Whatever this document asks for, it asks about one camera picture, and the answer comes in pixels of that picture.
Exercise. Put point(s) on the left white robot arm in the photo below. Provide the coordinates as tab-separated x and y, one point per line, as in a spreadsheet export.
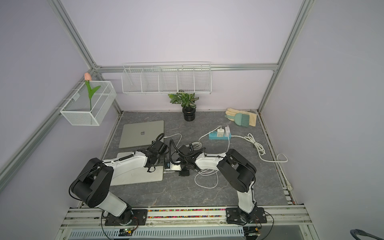
92	186

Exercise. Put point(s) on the beige work glove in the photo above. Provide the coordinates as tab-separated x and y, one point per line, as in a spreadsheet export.
253	116

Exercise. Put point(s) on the potted green plant black vase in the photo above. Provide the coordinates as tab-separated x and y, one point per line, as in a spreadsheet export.
187	102

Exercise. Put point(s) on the pink artificial tulip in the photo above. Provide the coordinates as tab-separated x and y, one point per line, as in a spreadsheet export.
91	90

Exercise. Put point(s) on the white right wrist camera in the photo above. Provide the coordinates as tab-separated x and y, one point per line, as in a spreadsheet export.
168	166

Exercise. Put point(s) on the green hand brush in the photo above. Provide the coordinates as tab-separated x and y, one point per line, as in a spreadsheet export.
240	119

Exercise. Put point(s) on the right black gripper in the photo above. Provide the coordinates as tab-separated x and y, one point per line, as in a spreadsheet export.
183	173

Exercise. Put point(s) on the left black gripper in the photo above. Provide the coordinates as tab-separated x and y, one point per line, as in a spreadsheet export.
150	166

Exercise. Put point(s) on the white mesh wall basket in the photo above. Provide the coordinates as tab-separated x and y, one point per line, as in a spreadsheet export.
77	109

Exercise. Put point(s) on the silver laptop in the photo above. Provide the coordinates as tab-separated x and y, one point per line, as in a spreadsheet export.
141	177
140	134

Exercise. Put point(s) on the white square laptop charger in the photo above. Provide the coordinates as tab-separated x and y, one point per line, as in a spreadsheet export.
220	133

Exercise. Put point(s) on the teal power strip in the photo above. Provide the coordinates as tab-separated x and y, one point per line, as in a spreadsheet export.
214	136

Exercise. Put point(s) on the white wire wall shelf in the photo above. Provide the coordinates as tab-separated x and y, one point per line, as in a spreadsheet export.
167	78

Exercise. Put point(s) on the aluminium mounting rail base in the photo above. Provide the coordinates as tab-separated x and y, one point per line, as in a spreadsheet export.
189	223

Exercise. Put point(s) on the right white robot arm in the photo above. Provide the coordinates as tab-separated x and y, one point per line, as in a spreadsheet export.
239	173

